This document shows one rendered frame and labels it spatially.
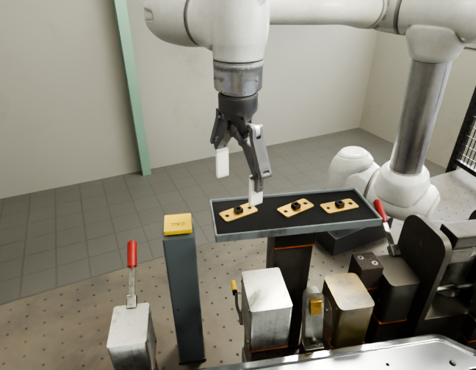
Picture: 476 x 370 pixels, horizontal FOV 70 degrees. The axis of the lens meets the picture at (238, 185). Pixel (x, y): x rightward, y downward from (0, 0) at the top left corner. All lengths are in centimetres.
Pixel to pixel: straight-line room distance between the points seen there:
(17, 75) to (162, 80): 112
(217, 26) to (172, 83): 273
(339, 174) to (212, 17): 87
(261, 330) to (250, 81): 45
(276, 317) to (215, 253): 73
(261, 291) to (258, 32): 45
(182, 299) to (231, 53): 57
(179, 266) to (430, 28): 81
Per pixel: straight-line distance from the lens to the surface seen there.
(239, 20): 58
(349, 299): 73
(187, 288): 85
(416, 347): 81
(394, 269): 83
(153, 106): 332
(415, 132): 114
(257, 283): 69
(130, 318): 73
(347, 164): 131
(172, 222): 76
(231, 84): 61
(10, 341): 130
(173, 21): 68
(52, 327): 127
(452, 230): 80
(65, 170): 345
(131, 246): 77
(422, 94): 108
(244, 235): 71
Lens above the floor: 161
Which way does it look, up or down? 31 degrees down
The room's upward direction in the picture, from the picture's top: straight up
